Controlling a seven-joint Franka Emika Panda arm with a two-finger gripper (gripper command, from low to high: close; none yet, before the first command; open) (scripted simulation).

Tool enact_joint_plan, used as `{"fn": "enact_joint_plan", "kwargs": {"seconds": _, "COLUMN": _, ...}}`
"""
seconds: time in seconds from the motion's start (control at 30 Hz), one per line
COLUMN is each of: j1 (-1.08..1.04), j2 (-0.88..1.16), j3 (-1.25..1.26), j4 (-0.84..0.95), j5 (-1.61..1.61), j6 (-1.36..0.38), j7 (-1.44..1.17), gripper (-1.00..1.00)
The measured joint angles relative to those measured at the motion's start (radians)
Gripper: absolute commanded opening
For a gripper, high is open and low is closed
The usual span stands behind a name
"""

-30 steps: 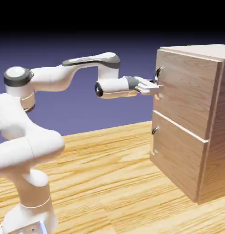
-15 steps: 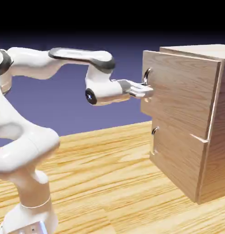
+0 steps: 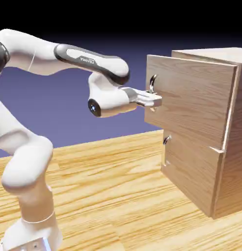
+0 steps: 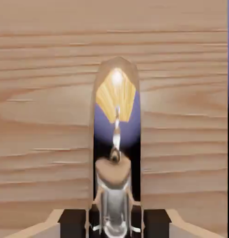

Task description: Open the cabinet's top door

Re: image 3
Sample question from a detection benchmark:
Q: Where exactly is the light wood cabinet door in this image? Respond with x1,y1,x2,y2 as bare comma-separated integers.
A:
160,128,226,220
144,54,240,153

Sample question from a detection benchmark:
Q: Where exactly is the light wood cabinet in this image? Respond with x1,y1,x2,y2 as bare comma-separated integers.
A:
160,47,242,220

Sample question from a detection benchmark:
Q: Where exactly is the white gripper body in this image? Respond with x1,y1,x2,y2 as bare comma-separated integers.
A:
135,89,163,108

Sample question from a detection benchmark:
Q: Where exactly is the curved metal door handle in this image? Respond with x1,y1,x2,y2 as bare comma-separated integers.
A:
149,74,158,113
163,135,172,167

